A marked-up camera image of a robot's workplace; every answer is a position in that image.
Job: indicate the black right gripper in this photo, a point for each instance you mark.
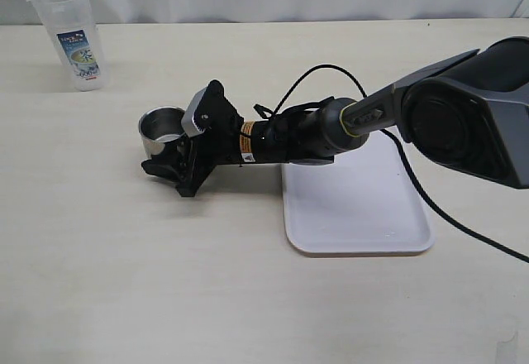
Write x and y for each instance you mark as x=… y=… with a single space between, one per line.
x=218 y=145

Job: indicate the stainless steel cup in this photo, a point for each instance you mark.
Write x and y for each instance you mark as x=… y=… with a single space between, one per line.
x=160 y=126

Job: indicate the clear plastic water pitcher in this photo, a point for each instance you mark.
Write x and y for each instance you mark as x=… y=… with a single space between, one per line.
x=74 y=34

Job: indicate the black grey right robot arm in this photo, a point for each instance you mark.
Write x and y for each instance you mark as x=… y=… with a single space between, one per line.
x=468 y=113

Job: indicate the white rectangular plastic tray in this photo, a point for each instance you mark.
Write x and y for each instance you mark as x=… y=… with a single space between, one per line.
x=362 y=204

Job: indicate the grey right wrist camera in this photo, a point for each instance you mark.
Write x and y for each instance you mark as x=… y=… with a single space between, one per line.
x=191 y=121

